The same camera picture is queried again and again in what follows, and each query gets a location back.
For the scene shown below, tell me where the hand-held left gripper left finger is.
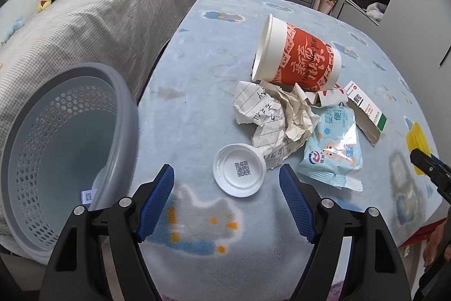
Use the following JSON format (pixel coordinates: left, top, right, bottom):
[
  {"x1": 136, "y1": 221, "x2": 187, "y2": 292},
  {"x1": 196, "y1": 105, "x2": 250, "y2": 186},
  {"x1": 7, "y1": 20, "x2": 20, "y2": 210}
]
[{"x1": 39, "y1": 163, "x2": 176, "y2": 301}]

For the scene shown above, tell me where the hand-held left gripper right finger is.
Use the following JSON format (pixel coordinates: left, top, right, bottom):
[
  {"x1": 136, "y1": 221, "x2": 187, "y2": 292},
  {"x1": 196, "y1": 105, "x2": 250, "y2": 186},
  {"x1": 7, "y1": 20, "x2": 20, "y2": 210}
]
[{"x1": 278, "y1": 163, "x2": 413, "y2": 301}]

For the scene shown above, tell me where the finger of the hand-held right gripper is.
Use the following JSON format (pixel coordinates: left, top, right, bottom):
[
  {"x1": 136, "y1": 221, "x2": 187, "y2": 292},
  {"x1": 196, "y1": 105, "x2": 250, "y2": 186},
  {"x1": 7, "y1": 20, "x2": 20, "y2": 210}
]
[{"x1": 410, "y1": 148, "x2": 451, "y2": 205}]

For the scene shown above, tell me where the blue wet wipes packet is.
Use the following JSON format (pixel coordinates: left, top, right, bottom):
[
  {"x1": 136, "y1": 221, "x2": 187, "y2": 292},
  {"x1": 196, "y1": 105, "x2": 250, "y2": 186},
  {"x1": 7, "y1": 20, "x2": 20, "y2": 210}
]
[{"x1": 297, "y1": 104, "x2": 363, "y2": 192}]

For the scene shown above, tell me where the white plastic lid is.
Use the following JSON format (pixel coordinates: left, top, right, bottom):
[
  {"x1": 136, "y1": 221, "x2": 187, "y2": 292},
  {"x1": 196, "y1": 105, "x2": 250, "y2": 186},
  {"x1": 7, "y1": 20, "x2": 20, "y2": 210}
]
[{"x1": 212, "y1": 143, "x2": 267, "y2": 197}]

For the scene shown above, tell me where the torn white carton box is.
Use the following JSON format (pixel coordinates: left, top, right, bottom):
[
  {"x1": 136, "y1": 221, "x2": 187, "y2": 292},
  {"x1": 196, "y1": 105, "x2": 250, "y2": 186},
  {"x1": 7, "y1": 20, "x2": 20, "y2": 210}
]
[{"x1": 305, "y1": 80, "x2": 387, "y2": 146}]

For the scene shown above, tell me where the cream paper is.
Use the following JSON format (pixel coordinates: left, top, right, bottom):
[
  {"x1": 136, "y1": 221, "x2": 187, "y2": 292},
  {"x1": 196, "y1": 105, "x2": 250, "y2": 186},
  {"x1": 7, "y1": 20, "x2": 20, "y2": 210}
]
[{"x1": 261, "y1": 82, "x2": 320, "y2": 146}]

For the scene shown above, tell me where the lined paper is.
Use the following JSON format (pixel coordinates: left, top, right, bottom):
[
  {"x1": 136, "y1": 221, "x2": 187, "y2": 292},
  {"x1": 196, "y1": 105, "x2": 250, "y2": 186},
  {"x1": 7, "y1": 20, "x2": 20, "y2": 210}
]
[{"x1": 233, "y1": 80, "x2": 308, "y2": 170}]

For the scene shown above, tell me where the grey perforated plastic basket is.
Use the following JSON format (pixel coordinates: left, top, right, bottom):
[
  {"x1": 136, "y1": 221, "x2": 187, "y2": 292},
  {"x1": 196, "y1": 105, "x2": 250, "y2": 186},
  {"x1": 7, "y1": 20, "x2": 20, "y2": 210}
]
[{"x1": 0, "y1": 63, "x2": 140, "y2": 261}]

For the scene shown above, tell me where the red paper cup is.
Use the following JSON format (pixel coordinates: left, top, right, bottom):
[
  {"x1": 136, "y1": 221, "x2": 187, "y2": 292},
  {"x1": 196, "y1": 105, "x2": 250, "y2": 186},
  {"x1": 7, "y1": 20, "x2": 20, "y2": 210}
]
[{"x1": 251, "y1": 14, "x2": 342, "y2": 92}]

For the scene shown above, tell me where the person's right hand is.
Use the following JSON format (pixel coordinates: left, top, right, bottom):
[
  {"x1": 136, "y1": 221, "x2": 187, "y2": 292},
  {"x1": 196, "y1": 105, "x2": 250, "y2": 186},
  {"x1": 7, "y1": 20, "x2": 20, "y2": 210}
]
[{"x1": 424, "y1": 224, "x2": 451, "y2": 267}]

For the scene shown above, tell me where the red cloth edge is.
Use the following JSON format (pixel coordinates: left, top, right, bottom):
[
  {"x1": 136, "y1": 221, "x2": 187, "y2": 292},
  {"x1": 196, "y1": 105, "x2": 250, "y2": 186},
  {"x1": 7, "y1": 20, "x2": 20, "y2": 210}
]
[{"x1": 398, "y1": 220, "x2": 441, "y2": 249}]

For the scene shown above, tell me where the light blue printed blanket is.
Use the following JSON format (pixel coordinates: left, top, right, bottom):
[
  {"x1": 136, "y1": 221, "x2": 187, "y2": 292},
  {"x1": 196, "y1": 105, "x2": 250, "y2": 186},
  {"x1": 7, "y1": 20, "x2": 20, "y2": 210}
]
[{"x1": 134, "y1": 0, "x2": 445, "y2": 301}]

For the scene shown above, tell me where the white cloth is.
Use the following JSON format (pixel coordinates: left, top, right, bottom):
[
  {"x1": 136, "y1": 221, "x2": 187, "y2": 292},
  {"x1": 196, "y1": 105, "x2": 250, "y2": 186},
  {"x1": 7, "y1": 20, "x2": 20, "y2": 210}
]
[{"x1": 366, "y1": 1, "x2": 388, "y2": 23}]

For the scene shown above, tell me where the bed with grey sheet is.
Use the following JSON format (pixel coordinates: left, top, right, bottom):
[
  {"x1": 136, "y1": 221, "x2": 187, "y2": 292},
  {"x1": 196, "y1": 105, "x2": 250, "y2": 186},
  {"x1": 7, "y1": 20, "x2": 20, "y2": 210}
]
[{"x1": 0, "y1": 0, "x2": 209, "y2": 238}]

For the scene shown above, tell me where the small light blue plush toy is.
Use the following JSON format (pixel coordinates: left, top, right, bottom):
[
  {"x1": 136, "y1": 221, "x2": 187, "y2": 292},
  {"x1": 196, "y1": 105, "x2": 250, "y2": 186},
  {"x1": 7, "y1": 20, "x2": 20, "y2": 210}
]
[{"x1": 3, "y1": 17, "x2": 26, "y2": 45}]

